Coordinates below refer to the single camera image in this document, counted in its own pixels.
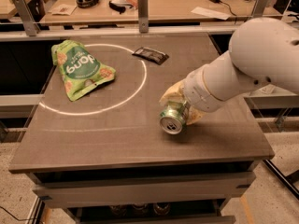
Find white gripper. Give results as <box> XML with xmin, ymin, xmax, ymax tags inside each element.
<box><xmin>159</xmin><ymin>64</ymin><xmax>224</xmax><ymax>125</ymax></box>

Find green soda can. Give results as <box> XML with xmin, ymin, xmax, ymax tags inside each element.
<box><xmin>160</xmin><ymin>102</ymin><xmax>190</xmax><ymax>134</ymax></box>

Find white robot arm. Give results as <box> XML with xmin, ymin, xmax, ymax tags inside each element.
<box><xmin>160</xmin><ymin>18</ymin><xmax>299</xmax><ymax>124</ymax></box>

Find dark small packet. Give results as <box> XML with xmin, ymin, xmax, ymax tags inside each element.
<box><xmin>133</xmin><ymin>47</ymin><xmax>169</xmax><ymax>65</ymax></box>

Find white paper sheet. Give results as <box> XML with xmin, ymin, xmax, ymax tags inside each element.
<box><xmin>192</xmin><ymin>7</ymin><xmax>230</xmax><ymax>21</ymax></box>

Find green snack bag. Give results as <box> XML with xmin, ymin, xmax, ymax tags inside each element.
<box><xmin>51</xmin><ymin>40</ymin><xmax>116</xmax><ymax>102</ymax></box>

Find black sunglasses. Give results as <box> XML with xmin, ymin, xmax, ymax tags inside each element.
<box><xmin>108</xmin><ymin>1</ymin><xmax>134</xmax><ymax>14</ymax></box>

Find grey drawer front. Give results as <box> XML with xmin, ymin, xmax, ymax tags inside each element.
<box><xmin>34</xmin><ymin>172</ymin><xmax>255</xmax><ymax>208</ymax></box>

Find small paper card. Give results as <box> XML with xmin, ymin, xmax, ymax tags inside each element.
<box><xmin>51</xmin><ymin>4</ymin><xmax>77</xmax><ymax>16</ymax></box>

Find middle metal bracket post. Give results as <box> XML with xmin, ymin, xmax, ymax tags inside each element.
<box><xmin>137</xmin><ymin>0</ymin><xmax>149</xmax><ymax>33</ymax></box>

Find metal bracket post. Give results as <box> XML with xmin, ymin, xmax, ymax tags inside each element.
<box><xmin>248</xmin><ymin>0</ymin><xmax>268</xmax><ymax>21</ymax></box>
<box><xmin>137</xmin><ymin>0</ymin><xmax>149</xmax><ymax>33</ymax></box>
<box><xmin>12</xmin><ymin>0</ymin><xmax>40</xmax><ymax>36</ymax></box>

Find right metal bracket post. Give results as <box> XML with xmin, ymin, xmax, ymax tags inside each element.
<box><xmin>248</xmin><ymin>0</ymin><xmax>268</xmax><ymax>21</ymax></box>

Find left metal bracket post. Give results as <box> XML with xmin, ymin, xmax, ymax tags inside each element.
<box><xmin>12</xmin><ymin>0</ymin><xmax>40</xmax><ymax>36</ymax></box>

